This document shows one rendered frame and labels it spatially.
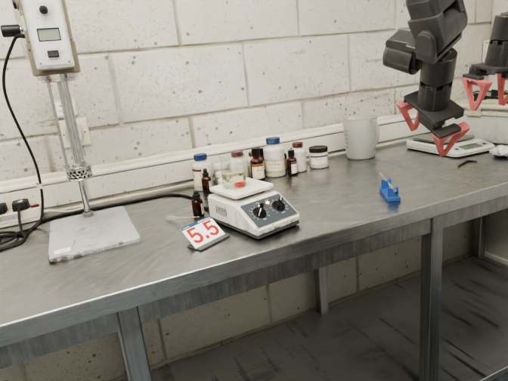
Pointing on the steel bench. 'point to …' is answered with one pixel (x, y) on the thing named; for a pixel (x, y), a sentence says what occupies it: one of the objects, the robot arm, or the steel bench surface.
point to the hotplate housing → (232, 209)
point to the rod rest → (388, 192)
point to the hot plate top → (243, 189)
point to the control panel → (268, 211)
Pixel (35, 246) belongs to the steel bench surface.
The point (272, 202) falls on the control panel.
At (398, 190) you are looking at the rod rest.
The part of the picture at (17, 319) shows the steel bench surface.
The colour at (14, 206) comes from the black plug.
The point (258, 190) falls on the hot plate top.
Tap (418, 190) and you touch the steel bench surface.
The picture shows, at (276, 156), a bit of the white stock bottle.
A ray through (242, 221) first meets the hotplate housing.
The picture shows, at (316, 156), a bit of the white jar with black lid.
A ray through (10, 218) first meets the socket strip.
